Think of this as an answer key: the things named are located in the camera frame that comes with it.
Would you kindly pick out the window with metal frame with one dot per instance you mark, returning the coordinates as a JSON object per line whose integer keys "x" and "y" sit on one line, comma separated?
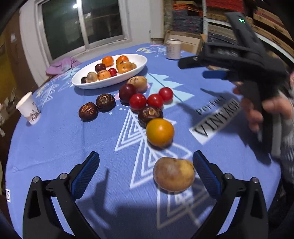
{"x": 70, "y": 28}

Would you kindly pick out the pale tan round fruit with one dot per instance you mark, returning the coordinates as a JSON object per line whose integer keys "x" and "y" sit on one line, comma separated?
{"x": 91, "y": 77}

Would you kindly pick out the dark red plum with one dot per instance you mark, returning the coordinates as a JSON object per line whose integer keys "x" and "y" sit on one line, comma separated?
{"x": 126, "y": 92}
{"x": 100, "y": 67}

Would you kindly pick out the dark brown carved fruit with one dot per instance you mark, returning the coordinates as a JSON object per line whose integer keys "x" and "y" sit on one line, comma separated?
{"x": 149, "y": 113}
{"x": 88, "y": 112}
{"x": 105, "y": 102}

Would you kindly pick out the red cherry tomato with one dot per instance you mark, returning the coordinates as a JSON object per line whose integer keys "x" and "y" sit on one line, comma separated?
{"x": 112, "y": 71}
{"x": 166, "y": 93}
{"x": 137, "y": 102}
{"x": 155, "y": 100}

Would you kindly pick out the beverage can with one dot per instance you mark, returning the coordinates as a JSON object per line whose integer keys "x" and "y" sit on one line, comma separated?
{"x": 173, "y": 49}

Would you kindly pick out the orange tangerine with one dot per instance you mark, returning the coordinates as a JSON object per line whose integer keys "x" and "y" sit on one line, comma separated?
{"x": 121, "y": 58}
{"x": 108, "y": 61}

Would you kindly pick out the wooden glass cabinet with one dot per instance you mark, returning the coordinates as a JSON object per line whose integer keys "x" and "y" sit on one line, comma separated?
{"x": 16, "y": 76}

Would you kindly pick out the orange tangerine front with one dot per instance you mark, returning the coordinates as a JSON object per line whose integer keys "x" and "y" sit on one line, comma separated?
{"x": 121, "y": 58}

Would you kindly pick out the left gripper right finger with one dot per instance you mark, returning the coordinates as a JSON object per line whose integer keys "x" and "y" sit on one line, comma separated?
{"x": 250, "y": 219}

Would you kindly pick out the dark brown wrinkled fruit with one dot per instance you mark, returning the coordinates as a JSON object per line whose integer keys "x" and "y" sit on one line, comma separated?
{"x": 83, "y": 80}

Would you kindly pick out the white oval plate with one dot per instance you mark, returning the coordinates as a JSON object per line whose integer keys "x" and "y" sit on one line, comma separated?
{"x": 139, "y": 60}

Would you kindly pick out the yellow orange tomato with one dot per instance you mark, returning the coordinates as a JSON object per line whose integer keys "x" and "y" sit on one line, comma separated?
{"x": 159, "y": 132}

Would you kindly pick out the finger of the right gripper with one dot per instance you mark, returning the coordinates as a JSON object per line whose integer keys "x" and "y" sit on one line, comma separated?
{"x": 189, "y": 62}
{"x": 215, "y": 74}

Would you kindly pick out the tan passion fruit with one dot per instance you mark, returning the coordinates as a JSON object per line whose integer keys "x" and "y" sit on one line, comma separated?
{"x": 140, "y": 83}

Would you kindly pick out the pale potato-like fruit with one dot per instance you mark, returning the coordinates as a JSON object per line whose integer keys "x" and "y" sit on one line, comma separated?
{"x": 173, "y": 175}

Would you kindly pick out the blue patterned tablecloth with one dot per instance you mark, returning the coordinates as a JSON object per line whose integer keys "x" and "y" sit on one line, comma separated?
{"x": 122, "y": 200}

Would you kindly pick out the orange tangerine back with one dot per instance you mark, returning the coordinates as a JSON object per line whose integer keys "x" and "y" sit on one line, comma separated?
{"x": 108, "y": 61}

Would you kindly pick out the shelf with stacked fabrics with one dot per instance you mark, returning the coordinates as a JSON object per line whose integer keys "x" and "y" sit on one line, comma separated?
{"x": 210, "y": 20}

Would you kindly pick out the large orange tan fruit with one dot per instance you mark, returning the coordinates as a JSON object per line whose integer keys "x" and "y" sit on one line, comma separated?
{"x": 124, "y": 67}

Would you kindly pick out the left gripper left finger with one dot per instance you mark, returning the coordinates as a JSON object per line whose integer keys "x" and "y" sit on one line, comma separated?
{"x": 40, "y": 219}

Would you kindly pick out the white paper cup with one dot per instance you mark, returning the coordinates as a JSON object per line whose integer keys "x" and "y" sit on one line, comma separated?
{"x": 28, "y": 108}

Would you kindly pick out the purple cloth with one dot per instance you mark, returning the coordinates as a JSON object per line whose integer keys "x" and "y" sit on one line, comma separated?
{"x": 62, "y": 66}

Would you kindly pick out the orange tan spotted fruit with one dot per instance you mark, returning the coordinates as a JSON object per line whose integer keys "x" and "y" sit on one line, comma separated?
{"x": 103, "y": 74}

